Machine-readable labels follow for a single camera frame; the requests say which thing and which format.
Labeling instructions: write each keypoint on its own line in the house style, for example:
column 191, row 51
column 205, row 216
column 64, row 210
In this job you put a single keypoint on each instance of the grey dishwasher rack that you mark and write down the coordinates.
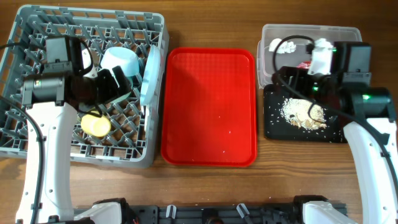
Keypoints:
column 132, row 138

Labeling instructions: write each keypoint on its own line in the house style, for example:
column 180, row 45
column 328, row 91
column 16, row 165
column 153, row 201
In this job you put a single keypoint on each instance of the red plastic tray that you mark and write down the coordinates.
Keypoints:
column 209, row 116

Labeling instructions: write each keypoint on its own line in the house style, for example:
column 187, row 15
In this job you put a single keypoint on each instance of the clear plastic bin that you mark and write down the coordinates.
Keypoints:
column 271, row 32

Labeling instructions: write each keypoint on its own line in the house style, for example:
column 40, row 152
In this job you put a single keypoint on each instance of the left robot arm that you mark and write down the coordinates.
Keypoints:
column 52, row 99

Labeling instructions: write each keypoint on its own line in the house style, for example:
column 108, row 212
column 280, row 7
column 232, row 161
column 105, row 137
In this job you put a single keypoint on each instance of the red snack wrapper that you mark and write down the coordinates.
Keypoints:
column 304, row 65

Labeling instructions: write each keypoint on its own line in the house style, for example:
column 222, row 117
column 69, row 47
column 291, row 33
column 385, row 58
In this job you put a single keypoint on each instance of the yellow plastic cup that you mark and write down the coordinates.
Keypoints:
column 95, row 126

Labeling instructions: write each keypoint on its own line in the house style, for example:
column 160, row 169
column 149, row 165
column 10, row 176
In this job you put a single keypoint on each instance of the rice and peanut shells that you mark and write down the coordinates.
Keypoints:
column 302, row 114

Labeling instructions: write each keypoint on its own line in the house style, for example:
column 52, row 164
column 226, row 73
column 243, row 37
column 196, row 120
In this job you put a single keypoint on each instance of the white tissue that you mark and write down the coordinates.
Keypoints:
column 286, row 47

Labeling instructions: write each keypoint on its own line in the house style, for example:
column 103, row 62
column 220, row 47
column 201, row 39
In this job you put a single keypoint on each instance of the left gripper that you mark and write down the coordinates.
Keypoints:
column 112, row 91

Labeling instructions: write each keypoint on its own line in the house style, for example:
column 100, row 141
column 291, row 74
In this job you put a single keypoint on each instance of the light blue bowl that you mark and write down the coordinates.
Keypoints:
column 123, row 57

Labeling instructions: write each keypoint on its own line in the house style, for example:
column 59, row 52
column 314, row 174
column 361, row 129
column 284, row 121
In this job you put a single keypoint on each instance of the light green bowl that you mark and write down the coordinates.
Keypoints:
column 121, row 98

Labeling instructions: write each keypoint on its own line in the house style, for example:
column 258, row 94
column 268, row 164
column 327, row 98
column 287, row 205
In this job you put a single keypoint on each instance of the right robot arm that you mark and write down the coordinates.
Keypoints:
column 338, row 81

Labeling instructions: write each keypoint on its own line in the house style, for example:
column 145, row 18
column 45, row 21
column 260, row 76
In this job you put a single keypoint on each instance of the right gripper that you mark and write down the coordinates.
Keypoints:
column 301, row 77

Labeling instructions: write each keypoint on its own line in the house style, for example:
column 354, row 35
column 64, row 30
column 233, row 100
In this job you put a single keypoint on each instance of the black waste tray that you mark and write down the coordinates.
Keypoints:
column 276, row 126

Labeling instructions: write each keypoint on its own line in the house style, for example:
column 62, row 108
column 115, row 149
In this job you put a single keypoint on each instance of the light blue plate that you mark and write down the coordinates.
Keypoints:
column 151, row 74

